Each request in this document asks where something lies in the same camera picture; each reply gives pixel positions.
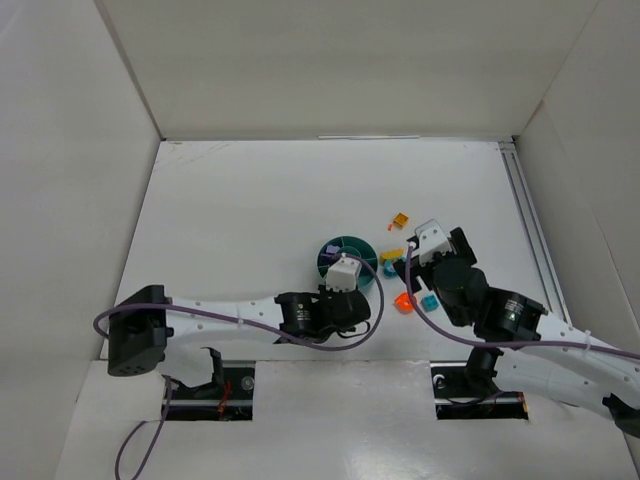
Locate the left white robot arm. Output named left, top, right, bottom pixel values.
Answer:
left=105, top=285, right=371, bottom=386

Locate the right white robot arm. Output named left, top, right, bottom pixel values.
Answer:
left=394, top=220, right=639, bottom=437

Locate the teal small lego brick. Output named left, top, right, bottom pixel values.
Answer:
left=420, top=294, right=439, bottom=312

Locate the teal round divided container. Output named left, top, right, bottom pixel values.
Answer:
left=316, top=236, right=379, bottom=291

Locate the blue printed oval lego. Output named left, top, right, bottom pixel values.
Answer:
left=383, top=259, right=397, bottom=278

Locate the orange round lego piece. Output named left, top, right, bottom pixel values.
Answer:
left=394, top=292, right=415, bottom=314

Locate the yellow lego piece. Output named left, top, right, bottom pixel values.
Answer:
left=379, top=248, right=405, bottom=265

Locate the amber transparent lego brick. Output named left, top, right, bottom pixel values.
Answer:
left=392, top=212, right=409, bottom=229

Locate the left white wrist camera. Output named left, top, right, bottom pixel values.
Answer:
left=325, top=254, right=362, bottom=293

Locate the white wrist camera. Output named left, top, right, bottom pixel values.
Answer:
left=407, top=219, right=453, bottom=266
left=325, top=254, right=362, bottom=293

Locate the aluminium rail right edge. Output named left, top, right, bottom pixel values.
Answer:
left=498, top=140, right=573, bottom=326

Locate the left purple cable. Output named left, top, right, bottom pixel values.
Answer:
left=93, top=253, right=386, bottom=480

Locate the purple cable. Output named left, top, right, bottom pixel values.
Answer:
left=93, top=253, right=386, bottom=480
left=405, top=244, right=640, bottom=361

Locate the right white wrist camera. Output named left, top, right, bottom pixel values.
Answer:
left=407, top=219, right=453, bottom=266

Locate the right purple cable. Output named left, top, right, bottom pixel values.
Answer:
left=405, top=244, right=640, bottom=361

